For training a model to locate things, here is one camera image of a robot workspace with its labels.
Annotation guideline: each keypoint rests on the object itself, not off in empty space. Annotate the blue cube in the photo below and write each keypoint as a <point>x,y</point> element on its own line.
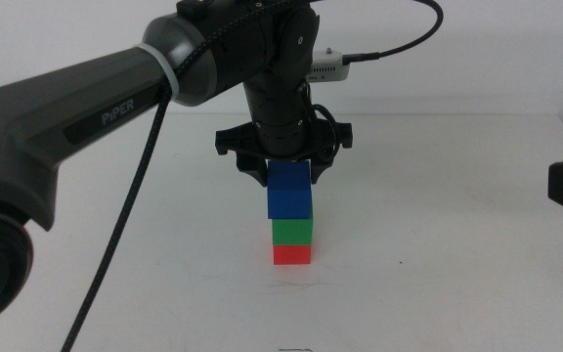
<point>289,195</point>

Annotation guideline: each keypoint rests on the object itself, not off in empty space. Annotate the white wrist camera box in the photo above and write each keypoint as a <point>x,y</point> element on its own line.
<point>330,68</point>

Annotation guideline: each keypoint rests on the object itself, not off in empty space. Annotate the red cube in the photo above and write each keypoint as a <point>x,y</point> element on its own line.
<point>291,255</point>

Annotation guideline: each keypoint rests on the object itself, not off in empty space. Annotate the white zip tie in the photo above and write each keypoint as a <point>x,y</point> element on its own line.
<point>166,68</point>

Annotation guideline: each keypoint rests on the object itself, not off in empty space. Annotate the green cube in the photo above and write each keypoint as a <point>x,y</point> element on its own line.
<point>292,232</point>

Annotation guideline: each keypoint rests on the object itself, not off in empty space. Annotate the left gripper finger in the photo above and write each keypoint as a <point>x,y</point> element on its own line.
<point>254,168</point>
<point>319,168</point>

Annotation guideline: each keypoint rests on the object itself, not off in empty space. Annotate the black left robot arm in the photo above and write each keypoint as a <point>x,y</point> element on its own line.
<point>66,102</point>

